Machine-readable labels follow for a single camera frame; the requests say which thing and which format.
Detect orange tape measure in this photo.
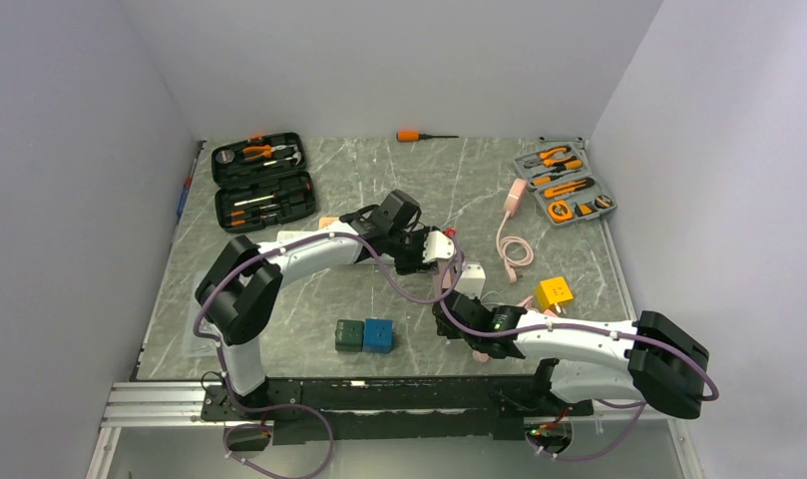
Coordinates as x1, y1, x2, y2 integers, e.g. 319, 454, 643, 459
547, 201, 574, 225

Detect blue cube adapter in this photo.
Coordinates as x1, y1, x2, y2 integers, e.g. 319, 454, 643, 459
362, 318, 394, 354

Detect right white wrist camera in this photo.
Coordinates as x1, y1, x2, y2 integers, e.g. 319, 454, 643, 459
455, 261, 487, 299

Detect orange black combination pliers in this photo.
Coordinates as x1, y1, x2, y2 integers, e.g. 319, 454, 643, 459
522, 146, 574, 169

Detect black hex key set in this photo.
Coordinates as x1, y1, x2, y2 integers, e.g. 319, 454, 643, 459
575, 202, 598, 218

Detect beige cube adapter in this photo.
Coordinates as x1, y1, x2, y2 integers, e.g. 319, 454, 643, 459
318, 217, 341, 231

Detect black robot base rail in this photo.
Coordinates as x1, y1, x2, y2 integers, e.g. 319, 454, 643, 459
201, 375, 594, 445

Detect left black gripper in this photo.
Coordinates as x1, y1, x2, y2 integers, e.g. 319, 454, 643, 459
386, 227, 440, 276

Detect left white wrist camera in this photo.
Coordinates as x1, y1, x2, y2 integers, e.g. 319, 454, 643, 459
422, 230, 456, 263

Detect orange handled screwdriver upper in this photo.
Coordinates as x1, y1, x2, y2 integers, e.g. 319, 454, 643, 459
531, 160, 583, 187

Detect loose orange screwdriver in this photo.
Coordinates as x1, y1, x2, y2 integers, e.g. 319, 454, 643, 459
395, 131, 458, 143

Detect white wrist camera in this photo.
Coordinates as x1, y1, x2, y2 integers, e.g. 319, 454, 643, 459
455, 261, 487, 299
422, 230, 456, 263

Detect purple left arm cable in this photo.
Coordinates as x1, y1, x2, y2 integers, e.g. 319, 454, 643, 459
191, 231, 467, 477

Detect grey plastic tool case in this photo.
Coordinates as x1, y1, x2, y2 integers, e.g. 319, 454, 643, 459
512, 140, 617, 228

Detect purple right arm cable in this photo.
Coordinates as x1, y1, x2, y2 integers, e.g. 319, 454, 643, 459
436, 257, 720, 463

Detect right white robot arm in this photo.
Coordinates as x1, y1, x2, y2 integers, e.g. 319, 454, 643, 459
433, 291, 720, 419

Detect dark green cube adapter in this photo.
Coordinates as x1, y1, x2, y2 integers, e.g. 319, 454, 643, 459
334, 319, 365, 353

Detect yellow cube socket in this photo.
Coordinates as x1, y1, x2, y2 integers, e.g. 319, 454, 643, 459
534, 276, 575, 314

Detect orange black utility knife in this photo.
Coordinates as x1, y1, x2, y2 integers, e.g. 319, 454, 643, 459
543, 178, 596, 200

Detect pink bundled strip cable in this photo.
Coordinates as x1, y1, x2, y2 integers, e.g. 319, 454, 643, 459
472, 297, 540, 365

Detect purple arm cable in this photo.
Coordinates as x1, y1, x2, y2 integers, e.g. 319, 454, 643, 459
436, 257, 720, 463
191, 231, 467, 477

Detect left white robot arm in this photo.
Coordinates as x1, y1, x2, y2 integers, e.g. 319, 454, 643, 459
194, 190, 458, 419

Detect white multicolour power strip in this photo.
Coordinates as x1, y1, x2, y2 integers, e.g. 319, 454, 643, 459
276, 231, 329, 249

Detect black plastic tool case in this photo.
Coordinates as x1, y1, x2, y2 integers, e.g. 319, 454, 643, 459
210, 132, 317, 235

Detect pink plug cable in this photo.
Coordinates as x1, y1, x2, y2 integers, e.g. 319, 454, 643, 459
494, 210, 535, 285

